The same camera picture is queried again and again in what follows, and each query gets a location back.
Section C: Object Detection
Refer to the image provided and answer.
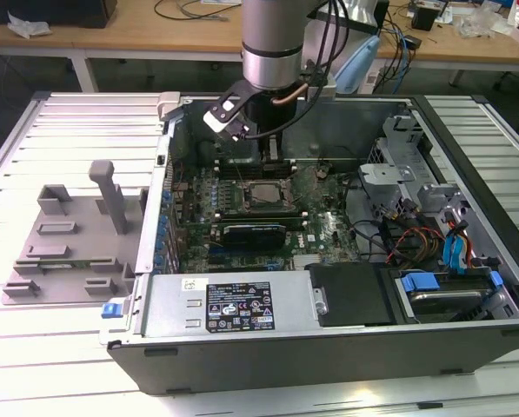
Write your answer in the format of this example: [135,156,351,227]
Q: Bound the large black box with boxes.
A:
[0,0,117,30]

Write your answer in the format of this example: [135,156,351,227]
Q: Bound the hard disk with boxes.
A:
[409,289,489,323]

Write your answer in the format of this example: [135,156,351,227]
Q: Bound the black grey PC case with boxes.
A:
[97,89,519,397]

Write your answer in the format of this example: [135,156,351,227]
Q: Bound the black graphics card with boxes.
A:
[222,222,289,253]

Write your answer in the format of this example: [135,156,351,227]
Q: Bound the blue disk carrier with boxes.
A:
[401,269,502,297]

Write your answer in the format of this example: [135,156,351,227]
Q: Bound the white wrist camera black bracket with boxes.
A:
[203,79,252,142]

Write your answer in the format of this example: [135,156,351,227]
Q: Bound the blue flat wire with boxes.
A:
[456,229,474,275]
[442,234,460,274]

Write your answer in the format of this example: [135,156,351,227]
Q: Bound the tall black box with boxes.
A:
[375,0,390,32]

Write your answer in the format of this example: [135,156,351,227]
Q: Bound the silver CPU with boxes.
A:
[250,184,287,206]

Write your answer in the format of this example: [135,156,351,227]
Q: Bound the metal socket cover frame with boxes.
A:
[284,167,325,203]

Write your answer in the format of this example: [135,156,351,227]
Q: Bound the wooden desk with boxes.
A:
[0,0,519,86]

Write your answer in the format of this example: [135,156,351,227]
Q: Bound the red orange wire bundle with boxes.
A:
[387,225,446,264]

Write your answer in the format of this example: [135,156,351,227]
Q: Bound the grey power supply unit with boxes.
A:
[139,273,321,340]

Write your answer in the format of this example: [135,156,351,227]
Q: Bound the grey metal drive cage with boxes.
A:
[356,162,419,209]

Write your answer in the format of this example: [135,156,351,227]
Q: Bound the small black box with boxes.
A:
[410,3,436,31]

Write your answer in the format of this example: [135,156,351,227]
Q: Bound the black cable bundle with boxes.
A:
[343,173,402,264]

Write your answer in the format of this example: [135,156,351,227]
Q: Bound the crumpled white plastic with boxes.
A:
[5,10,52,40]

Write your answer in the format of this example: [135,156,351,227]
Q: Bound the grey parts rack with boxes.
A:
[1,159,150,306]

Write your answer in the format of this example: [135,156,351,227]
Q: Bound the clear plastic bags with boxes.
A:
[456,6,519,40]

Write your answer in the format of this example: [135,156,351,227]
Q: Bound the green motherboard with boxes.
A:
[170,160,360,275]

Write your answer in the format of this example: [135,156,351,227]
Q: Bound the blue case release latch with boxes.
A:
[100,302,123,321]

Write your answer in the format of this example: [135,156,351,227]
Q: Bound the CPU socket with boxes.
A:
[239,177,296,213]

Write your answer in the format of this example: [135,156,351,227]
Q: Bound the black RAM slot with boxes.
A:
[216,213,307,220]
[217,172,297,179]
[215,208,306,215]
[218,159,295,166]
[216,217,308,224]
[217,222,308,228]
[217,163,296,170]
[217,168,296,175]

